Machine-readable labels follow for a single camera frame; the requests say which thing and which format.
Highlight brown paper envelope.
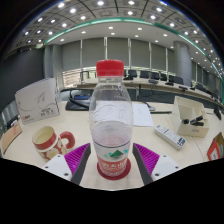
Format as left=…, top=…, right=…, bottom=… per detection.
left=0, top=121, right=23, bottom=155

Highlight red-sided open cardboard box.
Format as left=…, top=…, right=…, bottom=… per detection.
left=206, top=131, right=224, bottom=162

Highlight long curved conference table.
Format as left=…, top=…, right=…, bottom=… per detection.
left=74, top=78, right=223, bottom=104

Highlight red floral mug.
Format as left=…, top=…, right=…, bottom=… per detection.
left=31, top=125, right=76, bottom=161

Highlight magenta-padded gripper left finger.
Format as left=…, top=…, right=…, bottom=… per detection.
left=40, top=142, right=92, bottom=186

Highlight white remote control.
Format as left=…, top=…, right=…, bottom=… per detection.
left=154, top=123, right=187, bottom=151

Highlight black pen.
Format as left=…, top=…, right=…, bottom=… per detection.
left=149, top=110, right=173, bottom=115

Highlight clear red-capped water bottle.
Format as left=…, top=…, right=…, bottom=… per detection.
left=88, top=59, right=134, bottom=178

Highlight black desk phone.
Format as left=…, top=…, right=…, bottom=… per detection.
left=64, top=93, right=93, bottom=112

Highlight black tool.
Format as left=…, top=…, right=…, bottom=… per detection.
left=181, top=114, right=205, bottom=127

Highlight beige open cardboard box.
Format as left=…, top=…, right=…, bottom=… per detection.
left=170, top=95, right=210, bottom=138

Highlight white printed paper sheet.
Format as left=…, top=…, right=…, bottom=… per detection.
left=131, top=101, right=155, bottom=128

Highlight group of ceiling lights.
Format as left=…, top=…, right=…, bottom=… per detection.
left=19, top=0, right=224, bottom=78

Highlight row of black office chairs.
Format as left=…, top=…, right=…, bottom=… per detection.
left=123, top=68, right=184, bottom=85

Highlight white paper ream box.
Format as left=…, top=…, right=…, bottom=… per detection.
left=14, top=77, right=62, bottom=126

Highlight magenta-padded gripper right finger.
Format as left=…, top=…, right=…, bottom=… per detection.
left=131, top=142, right=184, bottom=186

